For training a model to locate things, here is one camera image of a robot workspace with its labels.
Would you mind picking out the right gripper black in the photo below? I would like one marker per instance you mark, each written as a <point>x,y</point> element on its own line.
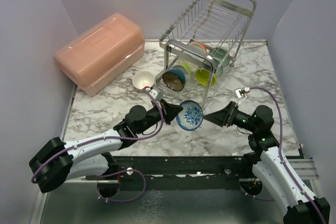
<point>221,117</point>

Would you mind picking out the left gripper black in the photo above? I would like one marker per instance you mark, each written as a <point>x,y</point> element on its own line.
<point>171,111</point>

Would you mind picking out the blue white patterned bowl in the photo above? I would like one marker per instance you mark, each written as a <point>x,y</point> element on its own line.
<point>191,117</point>

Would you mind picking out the dark teal beige bowl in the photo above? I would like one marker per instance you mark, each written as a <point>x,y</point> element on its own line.
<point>174,79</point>

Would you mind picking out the yellow-green bottom bowl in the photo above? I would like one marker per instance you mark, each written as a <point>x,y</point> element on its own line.
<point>202,76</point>

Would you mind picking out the lime green white bowl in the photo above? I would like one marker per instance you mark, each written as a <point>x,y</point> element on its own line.
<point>187,67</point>

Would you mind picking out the mint green brown-rimmed bowl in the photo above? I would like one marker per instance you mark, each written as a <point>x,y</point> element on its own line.
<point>219,54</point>

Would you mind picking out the white orange bowl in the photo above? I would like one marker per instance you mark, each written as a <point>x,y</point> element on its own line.
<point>198,45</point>

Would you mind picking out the stainless steel dish rack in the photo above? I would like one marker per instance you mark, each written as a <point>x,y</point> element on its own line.
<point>215,23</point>

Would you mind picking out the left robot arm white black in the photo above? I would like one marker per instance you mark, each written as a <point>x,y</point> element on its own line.
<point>52,164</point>

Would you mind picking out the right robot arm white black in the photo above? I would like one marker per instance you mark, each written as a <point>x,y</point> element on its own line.
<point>298,204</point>

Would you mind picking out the plain white bowl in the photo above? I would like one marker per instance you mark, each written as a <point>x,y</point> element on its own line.
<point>143,79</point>

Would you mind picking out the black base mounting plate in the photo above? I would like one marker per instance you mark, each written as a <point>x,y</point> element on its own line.
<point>162,173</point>

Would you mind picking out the pink plastic storage box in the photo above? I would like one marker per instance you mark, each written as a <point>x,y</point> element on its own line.
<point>102,53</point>

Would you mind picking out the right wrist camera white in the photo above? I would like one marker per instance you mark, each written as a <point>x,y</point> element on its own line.
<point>241,94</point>

